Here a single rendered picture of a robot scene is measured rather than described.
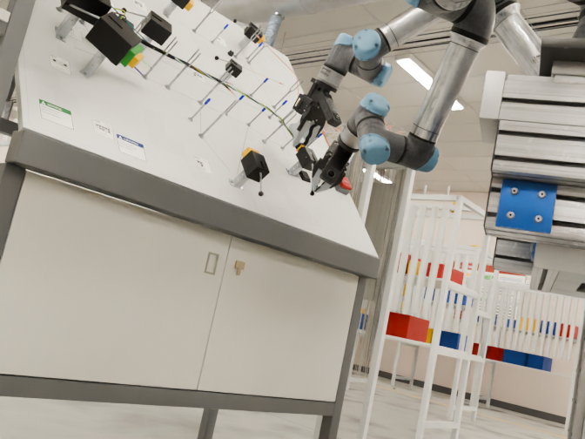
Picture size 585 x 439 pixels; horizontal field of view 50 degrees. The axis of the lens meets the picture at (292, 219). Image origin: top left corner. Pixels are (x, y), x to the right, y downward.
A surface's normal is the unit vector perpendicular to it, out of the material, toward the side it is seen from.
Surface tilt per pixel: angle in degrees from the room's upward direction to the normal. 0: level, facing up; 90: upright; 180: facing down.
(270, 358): 90
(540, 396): 90
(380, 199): 90
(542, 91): 90
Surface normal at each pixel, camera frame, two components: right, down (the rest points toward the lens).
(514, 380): -0.62, -0.25
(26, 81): 0.69, -0.58
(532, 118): -0.33, -0.22
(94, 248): 0.71, 0.04
